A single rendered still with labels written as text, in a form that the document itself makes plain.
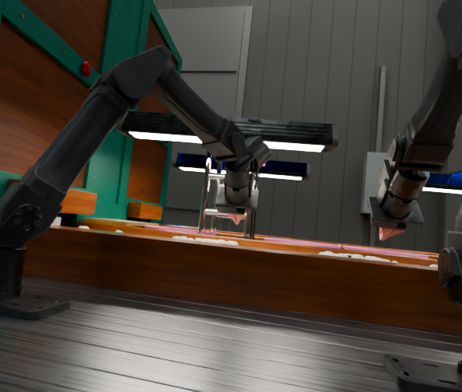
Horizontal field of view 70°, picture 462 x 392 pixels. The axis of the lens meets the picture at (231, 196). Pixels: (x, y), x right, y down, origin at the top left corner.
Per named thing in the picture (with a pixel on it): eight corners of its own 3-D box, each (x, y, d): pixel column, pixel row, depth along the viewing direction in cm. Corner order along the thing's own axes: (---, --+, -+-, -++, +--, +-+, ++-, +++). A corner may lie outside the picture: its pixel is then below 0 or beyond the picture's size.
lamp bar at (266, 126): (338, 146, 87) (341, 119, 87) (115, 130, 94) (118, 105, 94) (332, 152, 95) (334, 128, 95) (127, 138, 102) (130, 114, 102)
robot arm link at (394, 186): (385, 179, 70) (396, 152, 65) (414, 182, 69) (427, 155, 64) (390, 201, 65) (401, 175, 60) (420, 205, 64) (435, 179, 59)
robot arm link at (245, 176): (238, 169, 82) (238, 147, 77) (257, 179, 80) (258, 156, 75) (221, 184, 78) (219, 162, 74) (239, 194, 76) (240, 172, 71)
